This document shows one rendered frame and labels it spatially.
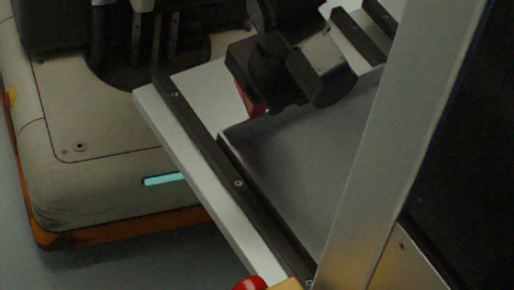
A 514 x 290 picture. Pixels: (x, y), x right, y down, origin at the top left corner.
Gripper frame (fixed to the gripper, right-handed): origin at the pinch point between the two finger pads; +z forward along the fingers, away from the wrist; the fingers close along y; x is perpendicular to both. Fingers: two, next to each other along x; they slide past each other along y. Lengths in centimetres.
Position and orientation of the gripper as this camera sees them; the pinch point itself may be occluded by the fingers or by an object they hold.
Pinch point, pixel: (255, 112)
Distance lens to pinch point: 126.1
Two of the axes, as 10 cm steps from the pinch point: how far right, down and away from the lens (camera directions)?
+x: 8.2, -3.6, 4.4
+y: 5.3, 7.6, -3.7
